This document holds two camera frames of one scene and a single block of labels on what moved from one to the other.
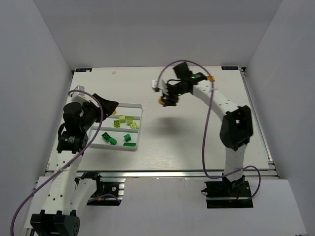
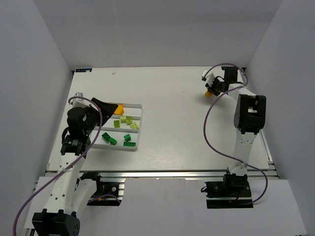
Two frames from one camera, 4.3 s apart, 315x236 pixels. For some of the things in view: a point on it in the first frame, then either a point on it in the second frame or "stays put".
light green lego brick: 129,120 stays put
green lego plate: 129,144 stays put
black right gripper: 169,97 to 216,86
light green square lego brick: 122,119 stays put
